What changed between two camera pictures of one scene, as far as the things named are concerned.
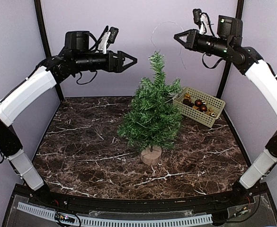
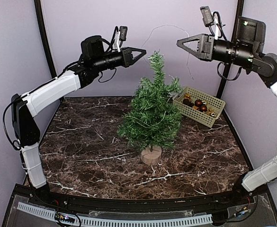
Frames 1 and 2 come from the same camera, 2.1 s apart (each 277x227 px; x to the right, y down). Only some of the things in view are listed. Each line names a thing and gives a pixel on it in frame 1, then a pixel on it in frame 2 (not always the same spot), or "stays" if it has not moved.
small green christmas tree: (153, 123) stays
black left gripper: (119, 68) → (128, 59)
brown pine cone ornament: (188, 101) stays
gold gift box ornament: (187, 96) stays
